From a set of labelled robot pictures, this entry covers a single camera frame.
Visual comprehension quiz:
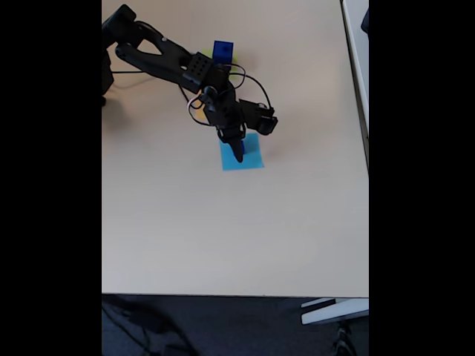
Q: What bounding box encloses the largest blue cube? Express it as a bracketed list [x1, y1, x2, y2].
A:
[212, 39, 235, 67]

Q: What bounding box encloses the light blue paper square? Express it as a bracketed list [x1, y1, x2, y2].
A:
[218, 132, 265, 172]

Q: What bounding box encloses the green paper square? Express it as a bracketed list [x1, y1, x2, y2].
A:
[201, 49, 239, 66]

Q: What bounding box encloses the white side desk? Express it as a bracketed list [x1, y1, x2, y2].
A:
[340, 0, 370, 171]

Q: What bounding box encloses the white table foot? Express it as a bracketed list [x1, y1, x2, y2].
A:
[300, 297, 370, 326]

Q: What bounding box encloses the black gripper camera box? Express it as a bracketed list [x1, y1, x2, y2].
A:
[239, 98, 279, 136]

